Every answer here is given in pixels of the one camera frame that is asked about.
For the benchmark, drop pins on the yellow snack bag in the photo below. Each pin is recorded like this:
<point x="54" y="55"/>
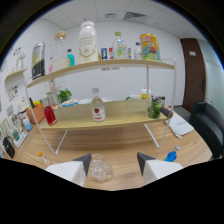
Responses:
<point x="150" y="47"/>

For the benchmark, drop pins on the large white milk bottle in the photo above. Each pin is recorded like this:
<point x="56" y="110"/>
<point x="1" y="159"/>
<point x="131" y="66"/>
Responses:
<point x="88" y="43"/>

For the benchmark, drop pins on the wooden wall shelf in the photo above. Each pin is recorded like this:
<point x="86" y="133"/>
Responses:
<point x="16" y="74"/>

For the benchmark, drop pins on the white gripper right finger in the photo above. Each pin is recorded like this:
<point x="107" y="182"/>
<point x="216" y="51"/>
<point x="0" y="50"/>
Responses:
<point x="156" y="170"/>

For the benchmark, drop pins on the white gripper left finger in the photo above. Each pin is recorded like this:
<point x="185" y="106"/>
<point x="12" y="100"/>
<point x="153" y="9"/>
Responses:
<point x="73" y="170"/>

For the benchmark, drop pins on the white and blue cup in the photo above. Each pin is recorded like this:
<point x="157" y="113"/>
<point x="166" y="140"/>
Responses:
<point x="27" y="125"/>

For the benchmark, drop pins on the green potted plant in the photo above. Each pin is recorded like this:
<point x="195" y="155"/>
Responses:
<point x="64" y="95"/>

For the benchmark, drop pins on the blue rimmed bowl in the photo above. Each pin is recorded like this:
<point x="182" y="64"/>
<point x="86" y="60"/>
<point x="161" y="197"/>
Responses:
<point x="70" y="102"/>

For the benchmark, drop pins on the black armchair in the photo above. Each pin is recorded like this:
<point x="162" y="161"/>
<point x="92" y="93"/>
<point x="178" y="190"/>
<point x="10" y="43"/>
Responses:
<point x="208" y="128"/>

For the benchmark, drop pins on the black kettle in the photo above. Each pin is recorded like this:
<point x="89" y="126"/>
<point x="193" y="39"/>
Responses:
<point x="9" y="147"/>

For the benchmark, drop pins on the orange juice bottle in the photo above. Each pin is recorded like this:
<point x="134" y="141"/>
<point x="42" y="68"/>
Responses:
<point x="99" y="56"/>

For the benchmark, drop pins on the small pink bottle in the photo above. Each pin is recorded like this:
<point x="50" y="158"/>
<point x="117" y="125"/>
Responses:
<point x="51" y="66"/>

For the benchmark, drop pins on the clear glass with ice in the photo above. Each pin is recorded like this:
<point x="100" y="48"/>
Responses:
<point x="101" y="170"/>

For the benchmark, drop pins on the clear bottle green cap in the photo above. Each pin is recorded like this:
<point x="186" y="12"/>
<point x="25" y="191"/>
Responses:
<point x="120" y="48"/>

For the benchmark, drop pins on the white kitchen scale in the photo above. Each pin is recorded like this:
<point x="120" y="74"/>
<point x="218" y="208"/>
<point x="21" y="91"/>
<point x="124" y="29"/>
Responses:
<point x="21" y="140"/>

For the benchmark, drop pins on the white notebook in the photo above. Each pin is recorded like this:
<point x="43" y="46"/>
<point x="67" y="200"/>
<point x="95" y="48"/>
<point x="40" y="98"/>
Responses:
<point x="180" y="125"/>

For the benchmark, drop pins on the two-tier wooden shelf rack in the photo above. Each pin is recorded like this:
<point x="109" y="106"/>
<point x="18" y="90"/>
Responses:
<point x="126" y="110"/>

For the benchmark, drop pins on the white bowl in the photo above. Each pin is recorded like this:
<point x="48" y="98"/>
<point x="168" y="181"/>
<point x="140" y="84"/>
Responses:
<point x="85" y="101"/>

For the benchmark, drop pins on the red liquid glass bottle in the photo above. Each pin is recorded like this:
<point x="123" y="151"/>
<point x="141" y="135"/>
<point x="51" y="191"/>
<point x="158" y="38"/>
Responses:
<point x="50" y="116"/>

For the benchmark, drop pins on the blue liquid bottle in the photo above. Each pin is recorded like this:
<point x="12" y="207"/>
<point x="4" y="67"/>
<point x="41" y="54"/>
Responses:
<point x="170" y="156"/>

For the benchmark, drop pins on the blue yellow wall poster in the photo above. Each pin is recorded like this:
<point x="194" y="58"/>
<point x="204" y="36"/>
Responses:
<point x="104" y="54"/>

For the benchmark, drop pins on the dark cylindrical muddler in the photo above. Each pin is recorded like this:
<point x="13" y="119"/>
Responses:
<point x="166" y="112"/>

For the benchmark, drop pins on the small clear bottle dark cap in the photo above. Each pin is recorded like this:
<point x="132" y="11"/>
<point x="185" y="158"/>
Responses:
<point x="138" y="52"/>

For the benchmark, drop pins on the clear bottle red label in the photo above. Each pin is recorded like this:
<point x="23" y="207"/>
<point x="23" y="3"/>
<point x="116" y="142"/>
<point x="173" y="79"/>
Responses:
<point x="98" y="112"/>

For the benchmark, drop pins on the teal liquid bottle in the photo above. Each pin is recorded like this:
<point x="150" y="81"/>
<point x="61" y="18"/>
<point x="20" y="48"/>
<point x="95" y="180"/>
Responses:
<point x="71" y="59"/>

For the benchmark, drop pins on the brown door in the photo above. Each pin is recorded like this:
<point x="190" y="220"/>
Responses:
<point x="194" y="75"/>

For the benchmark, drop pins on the green cup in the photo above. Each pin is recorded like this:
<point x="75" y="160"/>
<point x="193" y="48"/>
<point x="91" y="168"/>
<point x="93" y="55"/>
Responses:
<point x="15" y="135"/>

